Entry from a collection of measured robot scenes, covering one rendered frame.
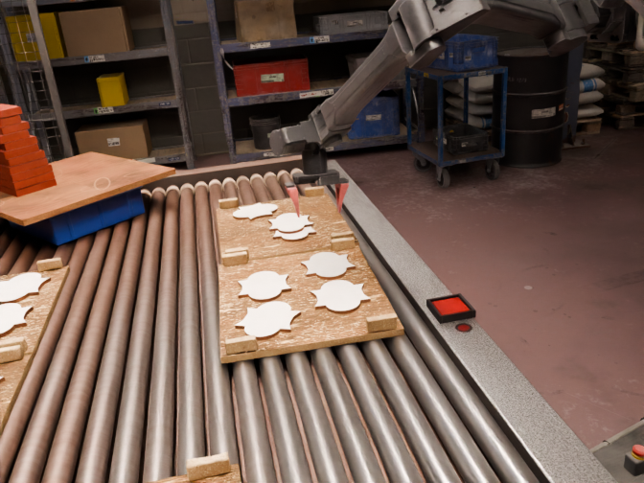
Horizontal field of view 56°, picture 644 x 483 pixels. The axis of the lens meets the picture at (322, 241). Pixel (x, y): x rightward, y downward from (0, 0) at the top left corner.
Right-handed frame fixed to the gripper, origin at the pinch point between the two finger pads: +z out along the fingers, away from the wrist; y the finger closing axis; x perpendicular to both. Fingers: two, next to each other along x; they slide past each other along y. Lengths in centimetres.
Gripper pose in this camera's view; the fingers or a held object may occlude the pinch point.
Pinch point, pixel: (318, 211)
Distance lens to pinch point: 143.8
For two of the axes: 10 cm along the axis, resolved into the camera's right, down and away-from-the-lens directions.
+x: -1.9, -2.4, 9.5
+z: 0.8, 9.6, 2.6
